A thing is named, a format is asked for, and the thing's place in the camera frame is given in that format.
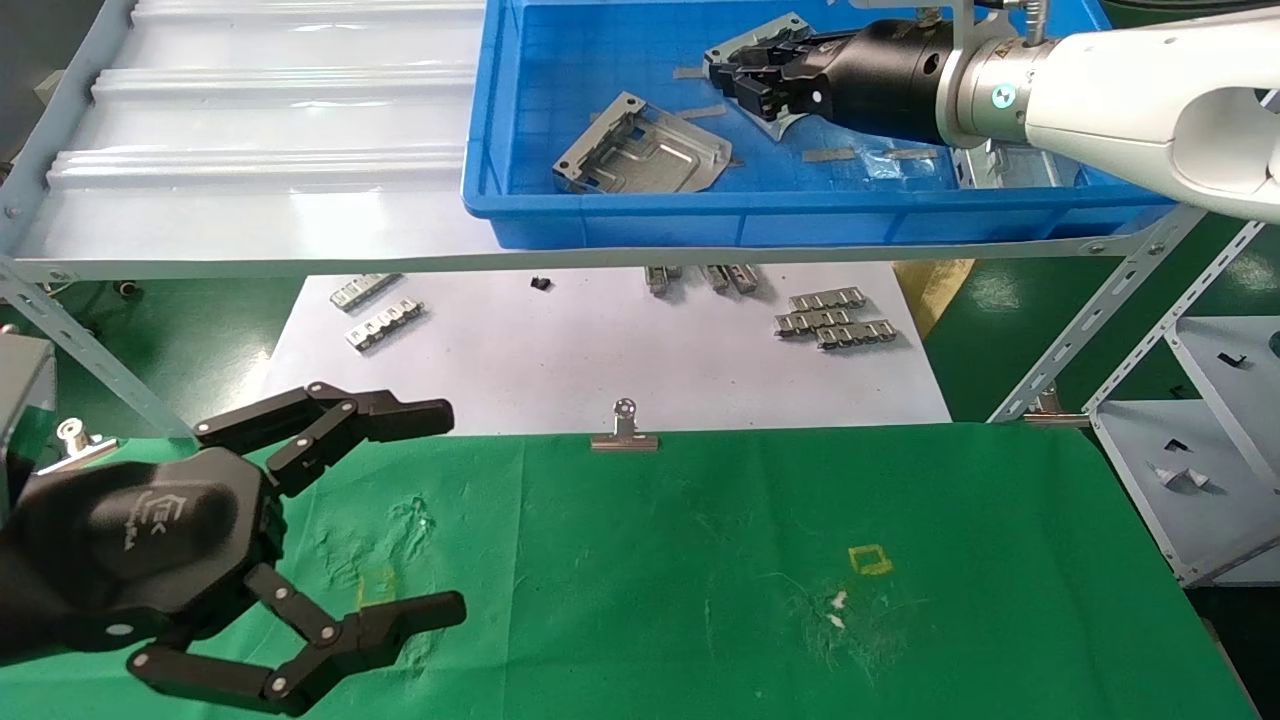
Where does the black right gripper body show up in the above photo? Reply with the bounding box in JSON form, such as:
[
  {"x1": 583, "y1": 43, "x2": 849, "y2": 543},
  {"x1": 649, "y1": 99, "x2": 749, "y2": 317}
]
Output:
[{"x1": 788, "y1": 20, "x2": 953, "y2": 147}]

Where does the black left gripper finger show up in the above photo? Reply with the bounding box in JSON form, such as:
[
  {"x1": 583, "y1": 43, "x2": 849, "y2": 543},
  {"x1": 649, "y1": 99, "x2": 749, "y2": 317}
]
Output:
[
  {"x1": 127, "y1": 565, "x2": 467, "y2": 717},
  {"x1": 193, "y1": 382, "x2": 455, "y2": 498}
]

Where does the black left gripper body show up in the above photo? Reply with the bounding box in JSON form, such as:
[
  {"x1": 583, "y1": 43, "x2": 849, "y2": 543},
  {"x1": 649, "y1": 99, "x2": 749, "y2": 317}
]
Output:
[{"x1": 0, "y1": 447, "x2": 288, "y2": 666}]

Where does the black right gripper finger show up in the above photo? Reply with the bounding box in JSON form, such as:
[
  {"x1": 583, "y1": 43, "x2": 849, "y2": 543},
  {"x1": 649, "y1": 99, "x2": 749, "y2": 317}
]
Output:
[
  {"x1": 712, "y1": 38, "x2": 831, "y2": 83},
  {"x1": 735, "y1": 76, "x2": 833, "y2": 121}
]

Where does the sheet metal bracket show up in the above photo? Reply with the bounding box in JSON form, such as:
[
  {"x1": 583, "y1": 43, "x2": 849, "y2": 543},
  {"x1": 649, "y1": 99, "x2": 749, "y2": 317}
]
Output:
[
  {"x1": 552, "y1": 91, "x2": 733, "y2": 195},
  {"x1": 705, "y1": 12, "x2": 813, "y2": 141},
  {"x1": 955, "y1": 140, "x2": 1086, "y2": 191}
]

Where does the clear plastic film scrap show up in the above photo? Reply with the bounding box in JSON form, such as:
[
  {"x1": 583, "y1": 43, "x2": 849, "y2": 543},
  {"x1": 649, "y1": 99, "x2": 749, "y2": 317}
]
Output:
[{"x1": 860, "y1": 153, "x2": 923, "y2": 183}]

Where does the white paper sheet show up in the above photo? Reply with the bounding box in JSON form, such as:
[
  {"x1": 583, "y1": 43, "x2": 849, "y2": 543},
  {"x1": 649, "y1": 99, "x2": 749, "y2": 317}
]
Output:
[{"x1": 262, "y1": 262, "x2": 951, "y2": 437}]

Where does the blue plastic bin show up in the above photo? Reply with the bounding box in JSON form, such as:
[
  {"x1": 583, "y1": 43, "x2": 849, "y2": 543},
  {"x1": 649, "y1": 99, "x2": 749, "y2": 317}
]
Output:
[{"x1": 461, "y1": 0, "x2": 1196, "y2": 250}]

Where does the green cloth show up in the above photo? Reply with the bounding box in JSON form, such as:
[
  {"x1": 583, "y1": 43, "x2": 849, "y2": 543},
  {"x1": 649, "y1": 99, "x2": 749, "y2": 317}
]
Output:
[{"x1": 0, "y1": 422, "x2": 1261, "y2": 720}]

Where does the white corrugated shelf panel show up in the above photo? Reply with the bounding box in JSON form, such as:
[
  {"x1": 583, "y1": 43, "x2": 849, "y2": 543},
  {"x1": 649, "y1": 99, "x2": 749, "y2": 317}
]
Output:
[{"x1": 15, "y1": 0, "x2": 1151, "y2": 269}]

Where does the grey metal shelf unit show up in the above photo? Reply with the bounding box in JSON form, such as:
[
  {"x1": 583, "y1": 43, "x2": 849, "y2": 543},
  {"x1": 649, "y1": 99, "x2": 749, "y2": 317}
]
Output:
[{"x1": 1090, "y1": 315, "x2": 1280, "y2": 588}]

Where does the folded sheet metal bracket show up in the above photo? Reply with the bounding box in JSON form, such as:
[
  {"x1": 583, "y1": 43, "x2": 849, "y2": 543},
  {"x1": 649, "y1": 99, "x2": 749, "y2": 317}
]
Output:
[{"x1": 955, "y1": 140, "x2": 1086, "y2": 191}]

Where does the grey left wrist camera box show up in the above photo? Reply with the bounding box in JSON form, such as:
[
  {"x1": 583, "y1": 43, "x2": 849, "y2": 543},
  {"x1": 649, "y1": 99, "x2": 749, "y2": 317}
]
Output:
[{"x1": 0, "y1": 335, "x2": 58, "y2": 501}]

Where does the grey perforated metal frame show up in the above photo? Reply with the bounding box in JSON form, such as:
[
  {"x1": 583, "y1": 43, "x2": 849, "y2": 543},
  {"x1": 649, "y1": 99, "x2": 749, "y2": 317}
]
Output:
[{"x1": 0, "y1": 0, "x2": 1280, "y2": 441}]

